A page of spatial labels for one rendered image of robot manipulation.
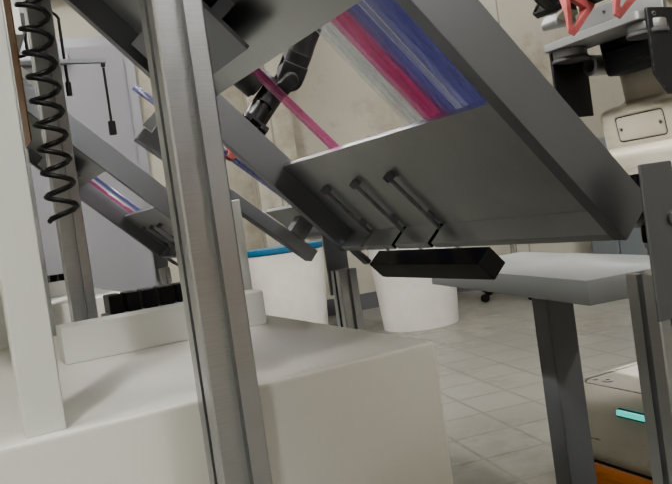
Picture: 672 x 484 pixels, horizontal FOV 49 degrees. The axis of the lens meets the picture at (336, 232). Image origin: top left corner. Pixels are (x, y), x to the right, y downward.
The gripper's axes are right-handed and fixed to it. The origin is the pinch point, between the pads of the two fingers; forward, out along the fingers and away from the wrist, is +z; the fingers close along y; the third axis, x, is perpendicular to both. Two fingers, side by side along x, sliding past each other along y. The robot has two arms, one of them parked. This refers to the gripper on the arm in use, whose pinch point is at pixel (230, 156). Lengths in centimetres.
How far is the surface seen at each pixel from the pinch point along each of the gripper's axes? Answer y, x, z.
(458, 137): 81, 10, 11
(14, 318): 96, -21, 58
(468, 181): 75, 18, 11
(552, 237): 87, 26, 16
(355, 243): 34.4, 23.4, 12.2
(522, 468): -5, 113, 20
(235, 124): 31.4, -7.2, 6.5
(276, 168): 30.8, 3.7, 8.3
